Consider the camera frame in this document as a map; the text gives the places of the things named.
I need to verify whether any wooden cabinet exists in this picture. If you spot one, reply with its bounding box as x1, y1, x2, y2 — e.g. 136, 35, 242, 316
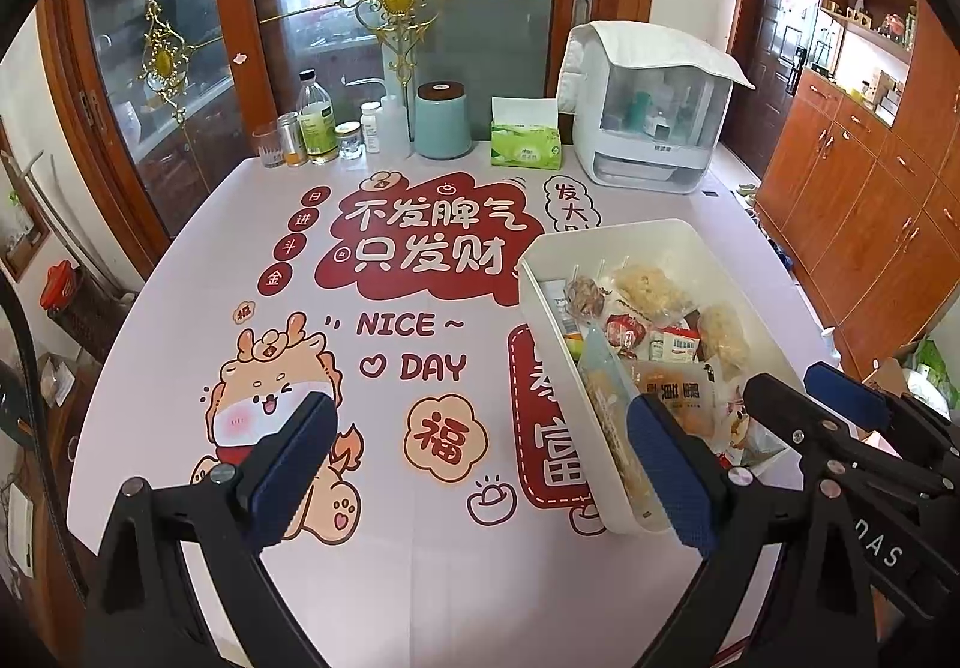
757, 0, 960, 369

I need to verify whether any cardboard box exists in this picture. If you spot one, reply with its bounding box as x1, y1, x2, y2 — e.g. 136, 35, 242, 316
862, 357, 912, 393

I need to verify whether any red container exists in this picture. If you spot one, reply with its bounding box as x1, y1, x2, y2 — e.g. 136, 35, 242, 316
37, 261, 76, 313

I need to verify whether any green plastic bag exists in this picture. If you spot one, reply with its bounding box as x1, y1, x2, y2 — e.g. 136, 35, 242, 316
915, 338, 960, 406

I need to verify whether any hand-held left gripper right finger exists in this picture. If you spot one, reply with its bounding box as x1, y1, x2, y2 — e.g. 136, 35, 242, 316
628, 395, 875, 668

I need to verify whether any orange white snack packet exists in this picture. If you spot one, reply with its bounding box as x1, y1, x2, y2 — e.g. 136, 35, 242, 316
649, 328, 702, 363

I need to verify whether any white cloth cover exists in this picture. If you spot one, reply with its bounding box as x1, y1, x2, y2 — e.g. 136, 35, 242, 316
574, 21, 755, 90

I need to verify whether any teal canister brown lid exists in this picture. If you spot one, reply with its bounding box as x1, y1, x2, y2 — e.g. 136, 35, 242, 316
414, 80, 473, 160

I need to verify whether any black cable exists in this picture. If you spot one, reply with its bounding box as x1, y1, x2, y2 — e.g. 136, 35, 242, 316
0, 278, 91, 609

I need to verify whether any white sterilizer cabinet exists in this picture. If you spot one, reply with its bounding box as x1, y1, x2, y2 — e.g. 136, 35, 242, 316
559, 21, 755, 196

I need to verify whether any clear bag yellow puffed snack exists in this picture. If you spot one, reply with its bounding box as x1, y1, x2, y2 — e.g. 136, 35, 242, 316
697, 304, 751, 369
615, 265, 695, 324

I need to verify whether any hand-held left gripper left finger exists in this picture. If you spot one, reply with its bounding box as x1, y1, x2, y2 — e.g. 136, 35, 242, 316
79, 392, 338, 668

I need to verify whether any white squeeze bottle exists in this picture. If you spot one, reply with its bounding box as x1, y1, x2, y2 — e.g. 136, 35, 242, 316
341, 75, 412, 160

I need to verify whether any wooden framed glass door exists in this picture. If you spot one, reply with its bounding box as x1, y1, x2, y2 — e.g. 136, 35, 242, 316
41, 0, 256, 256
210, 0, 661, 148

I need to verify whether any white plastic bin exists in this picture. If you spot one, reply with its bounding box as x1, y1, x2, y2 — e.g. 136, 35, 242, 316
517, 218, 848, 538

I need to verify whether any clear bottle green label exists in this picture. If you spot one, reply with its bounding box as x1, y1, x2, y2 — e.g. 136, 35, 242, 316
298, 70, 338, 165

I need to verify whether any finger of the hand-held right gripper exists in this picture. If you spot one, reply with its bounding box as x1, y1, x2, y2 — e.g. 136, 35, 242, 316
742, 373, 952, 498
804, 360, 960, 466

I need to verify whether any clear nut cluster packet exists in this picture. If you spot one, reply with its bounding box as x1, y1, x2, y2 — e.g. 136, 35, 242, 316
564, 278, 607, 320

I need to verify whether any red snack packet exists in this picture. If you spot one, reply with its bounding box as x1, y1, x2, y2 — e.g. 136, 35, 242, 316
604, 314, 650, 350

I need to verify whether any dark wooden door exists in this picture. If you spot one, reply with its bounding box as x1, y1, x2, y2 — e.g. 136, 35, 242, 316
724, 0, 830, 178

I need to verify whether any green tissue box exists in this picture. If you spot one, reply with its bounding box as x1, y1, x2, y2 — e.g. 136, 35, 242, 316
490, 96, 563, 169

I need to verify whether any brown cake packet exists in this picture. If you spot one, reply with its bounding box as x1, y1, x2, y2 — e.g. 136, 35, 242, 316
637, 360, 725, 440

